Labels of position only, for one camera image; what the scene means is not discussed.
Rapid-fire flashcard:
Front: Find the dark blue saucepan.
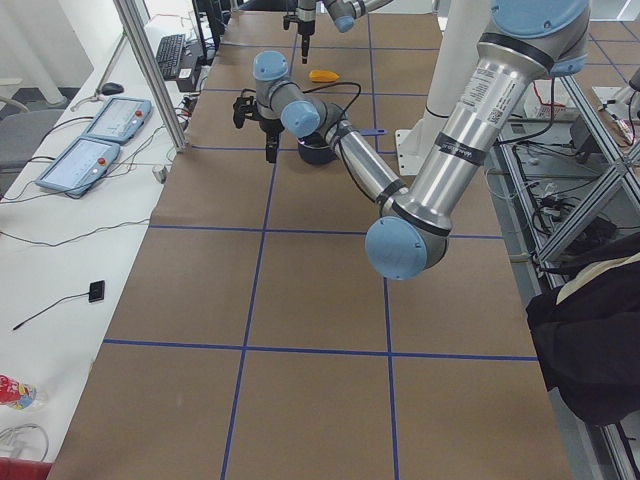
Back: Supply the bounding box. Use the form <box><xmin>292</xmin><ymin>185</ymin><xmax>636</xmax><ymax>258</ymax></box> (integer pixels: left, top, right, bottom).
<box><xmin>297</xmin><ymin>133</ymin><xmax>337</xmax><ymax>165</ymax></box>

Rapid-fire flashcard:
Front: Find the black computer mouse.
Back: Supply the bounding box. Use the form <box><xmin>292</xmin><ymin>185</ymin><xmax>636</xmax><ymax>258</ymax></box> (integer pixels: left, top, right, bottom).
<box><xmin>101</xmin><ymin>82</ymin><xmax>124</xmax><ymax>96</ymax></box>

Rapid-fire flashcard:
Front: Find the left black braided cable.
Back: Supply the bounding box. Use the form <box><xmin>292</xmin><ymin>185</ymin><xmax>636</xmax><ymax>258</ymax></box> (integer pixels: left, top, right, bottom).
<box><xmin>299</xmin><ymin>82</ymin><xmax>363</xmax><ymax>121</ymax></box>

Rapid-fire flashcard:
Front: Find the upper teach pendant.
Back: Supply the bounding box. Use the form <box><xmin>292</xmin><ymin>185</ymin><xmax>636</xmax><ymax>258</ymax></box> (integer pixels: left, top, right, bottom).
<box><xmin>83</xmin><ymin>96</ymin><xmax>152</xmax><ymax>145</ymax></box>

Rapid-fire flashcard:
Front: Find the black keyboard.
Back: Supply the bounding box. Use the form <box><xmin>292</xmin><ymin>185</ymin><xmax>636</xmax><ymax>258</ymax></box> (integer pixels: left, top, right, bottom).
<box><xmin>155</xmin><ymin>34</ymin><xmax>186</xmax><ymax>80</ymax></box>

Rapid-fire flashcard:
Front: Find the white column pedestal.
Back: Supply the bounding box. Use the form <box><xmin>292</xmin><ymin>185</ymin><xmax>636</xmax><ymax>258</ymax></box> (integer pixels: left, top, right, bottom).
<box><xmin>395</xmin><ymin>0</ymin><xmax>490</xmax><ymax>176</ymax></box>

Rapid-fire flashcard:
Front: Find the yellow plastic corn cob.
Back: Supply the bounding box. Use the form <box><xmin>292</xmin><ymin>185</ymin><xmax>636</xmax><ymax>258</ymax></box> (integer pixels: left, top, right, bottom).
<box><xmin>308</xmin><ymin>69</ymin><xmax>340</xmax><ymax>84</ymax></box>

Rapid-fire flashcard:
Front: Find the aluminium frame post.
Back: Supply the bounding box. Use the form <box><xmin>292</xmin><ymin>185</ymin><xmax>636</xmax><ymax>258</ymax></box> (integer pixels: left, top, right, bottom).
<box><xmin>113</xmin><ymin>0</ymin><xmax>187</xmax><ymax>153</ymax></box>

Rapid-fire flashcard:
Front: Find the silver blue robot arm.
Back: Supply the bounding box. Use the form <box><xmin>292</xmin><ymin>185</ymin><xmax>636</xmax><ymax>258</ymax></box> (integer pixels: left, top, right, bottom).
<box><xmin>283</xmin><ymin>0</ymin><xmax>392</xmax><ymax>65</ymax></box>
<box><xmin>252</xmin><ymin>1</ymin><xmax>590</xmax><ymax>280</ymax></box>

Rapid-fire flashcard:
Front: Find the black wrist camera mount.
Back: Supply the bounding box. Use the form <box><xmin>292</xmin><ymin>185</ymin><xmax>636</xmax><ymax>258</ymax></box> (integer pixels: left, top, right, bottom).
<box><xmin>283</xmin><ymin>13</ymin><xmax>299</xmax><ymax>30</ymax></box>
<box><xmin>233</xmin><ymin>88</ymin><xmax>260</xmax><ymax>129</ymax></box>

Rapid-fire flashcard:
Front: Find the red yellow drink bottle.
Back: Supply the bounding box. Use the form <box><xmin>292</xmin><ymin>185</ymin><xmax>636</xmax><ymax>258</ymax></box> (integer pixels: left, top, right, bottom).
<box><xmin>0</xmin><ymin>374</ymin><xmax>49</xmax><ymax>412</ymax></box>

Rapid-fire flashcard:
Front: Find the lower teach pendant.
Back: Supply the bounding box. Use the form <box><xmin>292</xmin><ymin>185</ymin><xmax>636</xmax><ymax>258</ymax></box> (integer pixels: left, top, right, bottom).
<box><xmin>35</xmin><ymin>136</ymin><xmax>121</xmax><ymax>198</ymax></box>

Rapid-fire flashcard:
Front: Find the teach pendant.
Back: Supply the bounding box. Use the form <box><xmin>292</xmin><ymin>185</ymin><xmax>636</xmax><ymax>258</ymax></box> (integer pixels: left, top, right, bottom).
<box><xmin>35</xmin><ymin>136</ymin><xmax>121</xmax><ymax>198</ymax></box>
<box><xmin>83</xmin><ymin>96</ymin><xmax>152</xmax><ymax>145</ymax></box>

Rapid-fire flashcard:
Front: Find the small black square device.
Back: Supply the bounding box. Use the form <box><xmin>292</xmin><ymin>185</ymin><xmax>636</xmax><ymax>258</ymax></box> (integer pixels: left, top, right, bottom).
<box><xmin>88</xmin><ymin>280</ymin><xmax>106</xmax><ymax>303</ymax></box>

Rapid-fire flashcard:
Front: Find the aluminium frame rack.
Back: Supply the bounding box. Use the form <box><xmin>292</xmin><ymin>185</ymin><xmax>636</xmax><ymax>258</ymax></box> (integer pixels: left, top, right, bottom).
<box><xmin>489</xmin><ymin>29</ymin><xmax>640</xmax><ymax>480</ymax></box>

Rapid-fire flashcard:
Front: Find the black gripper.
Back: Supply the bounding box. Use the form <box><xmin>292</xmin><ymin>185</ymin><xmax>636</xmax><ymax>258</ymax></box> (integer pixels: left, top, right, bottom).
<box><xmin>259</xmin><ymin>118</ymin><xmax>285</xmax><ymax>163</ymax></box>
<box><xmin>297</xmin><ymin>20</ymin><xmax>315</xmax><ymax>64</ymax></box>

